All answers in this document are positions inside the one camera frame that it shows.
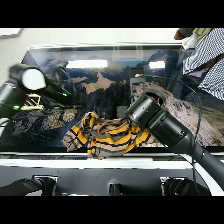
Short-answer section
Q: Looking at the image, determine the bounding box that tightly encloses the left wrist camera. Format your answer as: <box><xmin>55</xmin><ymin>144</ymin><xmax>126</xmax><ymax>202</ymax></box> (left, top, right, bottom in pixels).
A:
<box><xmin>54</xmin><ymin>59</ymin><xmax>70</xmax><ymax>83</ymax></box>

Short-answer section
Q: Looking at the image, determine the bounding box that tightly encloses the checked shirt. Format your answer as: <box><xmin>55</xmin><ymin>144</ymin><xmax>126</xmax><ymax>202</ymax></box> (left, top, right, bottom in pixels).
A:
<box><xmin>182</xmin><ymin>27</ymin><xmax>224</xmax><ymax>101</ymax></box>

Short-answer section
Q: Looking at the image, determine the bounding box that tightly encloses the silver frame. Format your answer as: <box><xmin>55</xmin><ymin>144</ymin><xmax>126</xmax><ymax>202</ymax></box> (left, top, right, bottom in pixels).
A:
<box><xmin>0</xmin><ymin>41</ymin><xmax>224</xmax><ymax>197</ymax></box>

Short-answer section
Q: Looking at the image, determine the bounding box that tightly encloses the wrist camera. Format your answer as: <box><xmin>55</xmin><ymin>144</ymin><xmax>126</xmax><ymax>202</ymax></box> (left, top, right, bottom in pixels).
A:
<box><xmin>129</xmin><ymin>66</ymin><xmax>147</xmax><ymax>98</ymax></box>
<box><xmin>54</xmin><ymin>59</ymin><xmax>70</xmax><ymax>83</ymax></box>

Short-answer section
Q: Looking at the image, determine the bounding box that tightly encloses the heap of clothes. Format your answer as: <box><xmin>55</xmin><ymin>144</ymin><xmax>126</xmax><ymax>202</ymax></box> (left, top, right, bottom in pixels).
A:
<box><xmin>173</xmin><ymin>27</ymin><xmax>214</xmax><ymax>51</ymax></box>

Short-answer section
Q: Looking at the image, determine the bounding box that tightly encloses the black cable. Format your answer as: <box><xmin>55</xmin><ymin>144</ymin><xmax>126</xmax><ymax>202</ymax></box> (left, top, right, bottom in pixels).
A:
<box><xmin>134</xmin><ymin>73</ymin><xmax>203</xmax><ymax>197</ymax></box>

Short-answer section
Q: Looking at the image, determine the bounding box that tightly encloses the yellow grey striped shirt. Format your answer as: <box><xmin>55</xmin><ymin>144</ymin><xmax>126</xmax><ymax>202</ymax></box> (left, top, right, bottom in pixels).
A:
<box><xmin>62</xmin><ymin>111</ymin><xmax>151</xmax><ymax>160</ymax></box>

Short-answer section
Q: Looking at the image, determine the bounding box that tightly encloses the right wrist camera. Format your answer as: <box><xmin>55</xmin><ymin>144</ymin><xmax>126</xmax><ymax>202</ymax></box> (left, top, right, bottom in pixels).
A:
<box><xmin>129</xmin><ymin>66</ymin><xmax>147</xmax><ymax>98</ymax></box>

